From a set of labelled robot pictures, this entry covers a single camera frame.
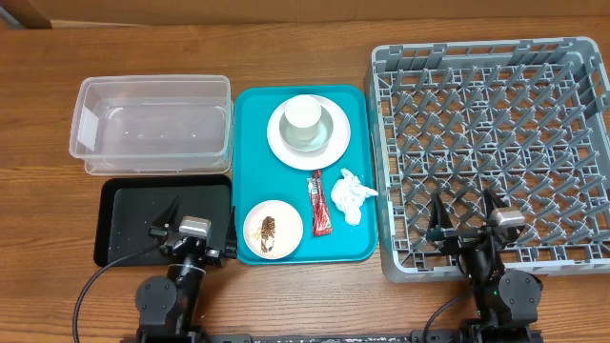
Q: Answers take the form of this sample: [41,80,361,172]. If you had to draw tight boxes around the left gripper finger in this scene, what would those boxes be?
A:
[152,196,179,228]
[224,206,237,252]

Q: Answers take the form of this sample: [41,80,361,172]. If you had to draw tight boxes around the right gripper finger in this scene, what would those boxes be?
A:
[428,192,453,231]
[483,188,506,224]

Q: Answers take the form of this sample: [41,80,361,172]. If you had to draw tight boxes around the rice and food scraps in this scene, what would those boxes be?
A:
[253,216,275,252]

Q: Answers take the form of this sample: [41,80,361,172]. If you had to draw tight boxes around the small white plate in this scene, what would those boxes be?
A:
[243,200,304,260]

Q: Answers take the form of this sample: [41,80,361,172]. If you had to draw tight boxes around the red snack wrapper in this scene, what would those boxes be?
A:
[307,170,333,236]

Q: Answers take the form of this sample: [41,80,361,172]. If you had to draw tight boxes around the white napkin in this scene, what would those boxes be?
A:
[331,169,378,226]

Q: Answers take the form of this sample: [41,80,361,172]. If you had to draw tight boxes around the white paper cup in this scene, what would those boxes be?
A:
[284,94,321,141]

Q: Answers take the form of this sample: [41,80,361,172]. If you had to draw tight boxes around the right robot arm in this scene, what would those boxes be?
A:
[422,189,543,342]

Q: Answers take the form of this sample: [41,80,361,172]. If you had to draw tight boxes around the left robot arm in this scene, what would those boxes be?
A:
[135,198,237,342]

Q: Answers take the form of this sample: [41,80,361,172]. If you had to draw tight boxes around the grey dishwasher rack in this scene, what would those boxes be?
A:
[365,37,609,283]

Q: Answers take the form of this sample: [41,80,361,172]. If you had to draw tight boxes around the black tray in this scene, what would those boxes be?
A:
[93,174,233,267]

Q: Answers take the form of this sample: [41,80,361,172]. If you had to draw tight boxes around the teal serving tray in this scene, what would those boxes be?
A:
[233,85,377,265]

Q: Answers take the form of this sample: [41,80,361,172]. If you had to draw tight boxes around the clear plastic bin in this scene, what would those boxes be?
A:
[69,74,234,175]

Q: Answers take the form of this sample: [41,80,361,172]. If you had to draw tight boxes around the large white plate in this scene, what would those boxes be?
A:
[267,95,351,171]

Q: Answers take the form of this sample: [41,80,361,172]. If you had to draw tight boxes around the white bowl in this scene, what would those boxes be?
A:
[279,109,334,152]

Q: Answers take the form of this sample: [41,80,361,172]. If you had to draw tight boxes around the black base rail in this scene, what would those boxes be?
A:
[190,328,544,343]

